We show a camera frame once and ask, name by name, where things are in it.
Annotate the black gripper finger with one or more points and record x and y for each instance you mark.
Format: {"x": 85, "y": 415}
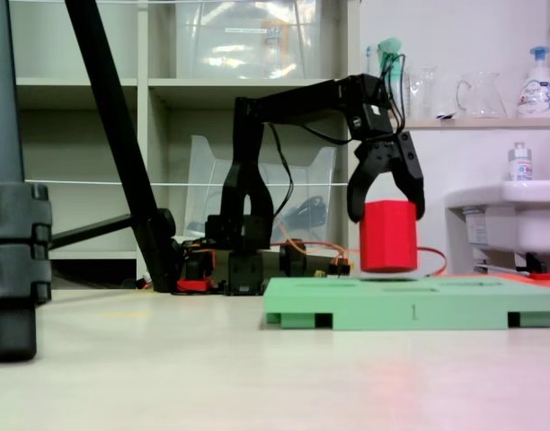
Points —
{"x": 369, "y": 164}
{"x": 410, "y": 170}

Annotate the blue white toothbrush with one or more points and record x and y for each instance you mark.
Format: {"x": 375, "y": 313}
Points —
{"x": 368, "y": 56}

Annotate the green spray bottle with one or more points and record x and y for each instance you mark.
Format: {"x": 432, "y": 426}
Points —
{"x": 389, "y": 47}

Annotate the clear plastic storage bin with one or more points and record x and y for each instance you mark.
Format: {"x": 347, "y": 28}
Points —
{"x": 221, "y": 45}

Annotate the black tripod leg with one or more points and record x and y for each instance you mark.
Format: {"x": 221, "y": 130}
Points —
{"x": 10, "y": 251}
{"x": 117, "y": 134}

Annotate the small clear sanitizer bottle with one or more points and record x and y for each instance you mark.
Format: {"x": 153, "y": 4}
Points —
{"x": 520, "y": 164}

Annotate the yellow tape strip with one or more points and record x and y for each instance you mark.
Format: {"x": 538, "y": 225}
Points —
{"x": 124, "y": 314}

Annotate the clear glass pitcher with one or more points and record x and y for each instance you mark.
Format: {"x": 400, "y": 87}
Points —
{"x": 481, "y": 96}

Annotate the clear plastic file tray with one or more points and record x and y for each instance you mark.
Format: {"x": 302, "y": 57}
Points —
{"x": 203, "y": 193}

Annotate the small red and black clamp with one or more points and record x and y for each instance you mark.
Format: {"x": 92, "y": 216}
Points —
{"x": 541, "y": 275}

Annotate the clear glass beaker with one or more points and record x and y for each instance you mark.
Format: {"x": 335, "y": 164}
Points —
{"x": 422, "y": 94}

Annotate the white pump soap bottle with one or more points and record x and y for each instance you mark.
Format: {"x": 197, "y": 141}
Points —
{"x": 540, "y": 94}

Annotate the beige wall shelf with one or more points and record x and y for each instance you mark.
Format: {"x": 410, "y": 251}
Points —
{"x": 481, "y": 124}

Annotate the green shape sorting board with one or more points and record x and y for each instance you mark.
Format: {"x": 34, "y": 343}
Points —
{"x": 459, "y": 310}

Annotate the red octagonal pillar block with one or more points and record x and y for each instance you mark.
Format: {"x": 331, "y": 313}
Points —
{"x": 387, "y": 238}

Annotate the beige shelf unit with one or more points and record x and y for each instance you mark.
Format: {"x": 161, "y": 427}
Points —
{"x": 142, "y": 134}

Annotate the white sink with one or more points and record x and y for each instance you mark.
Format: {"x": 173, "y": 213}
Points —
{"x": 526, "y": 215}

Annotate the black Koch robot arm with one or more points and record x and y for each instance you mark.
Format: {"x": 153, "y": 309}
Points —
{"x": 297, "y": 101}

